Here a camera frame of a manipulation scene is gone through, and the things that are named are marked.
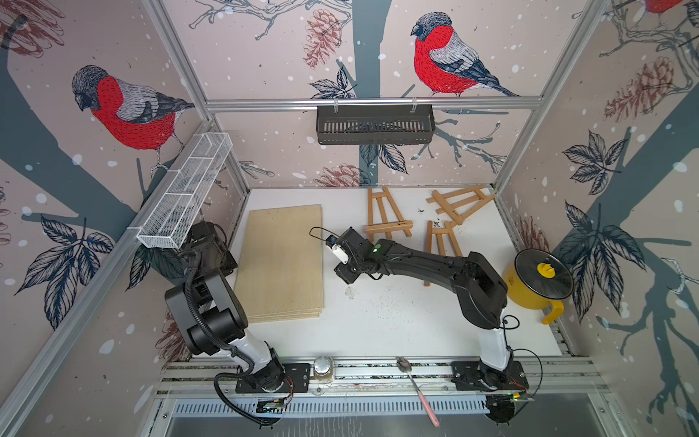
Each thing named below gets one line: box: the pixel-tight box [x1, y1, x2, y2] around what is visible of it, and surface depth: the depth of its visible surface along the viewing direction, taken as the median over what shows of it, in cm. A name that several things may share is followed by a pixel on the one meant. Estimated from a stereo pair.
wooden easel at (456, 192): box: [425, 183, 497, 226], surface depth 117 cm
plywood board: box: [234, 203, 325, 325], surface depth 95 cm
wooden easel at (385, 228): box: [364, 185, 414, 243], surface depth 108 cm
